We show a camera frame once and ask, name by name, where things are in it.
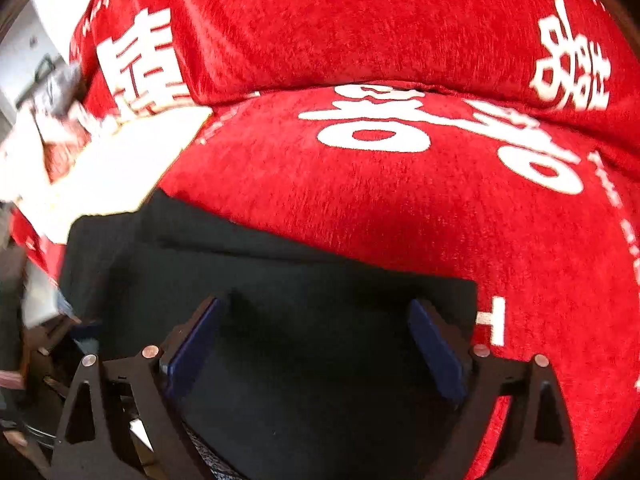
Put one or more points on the red pillow white characters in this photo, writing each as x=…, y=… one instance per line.
x=561, y=60

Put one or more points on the white bed sheet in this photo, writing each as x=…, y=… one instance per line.
x=114, y=174

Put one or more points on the black pants grey patterned waistband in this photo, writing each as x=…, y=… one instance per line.
x=313, y=373

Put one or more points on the pile of clothes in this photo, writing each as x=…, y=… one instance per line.
x=55, y=110

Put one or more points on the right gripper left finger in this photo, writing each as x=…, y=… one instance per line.
x=120, y=418

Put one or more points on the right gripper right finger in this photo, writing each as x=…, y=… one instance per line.
x=535, y=441

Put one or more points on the red blanket white characters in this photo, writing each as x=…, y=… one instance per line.
x=543, y=219

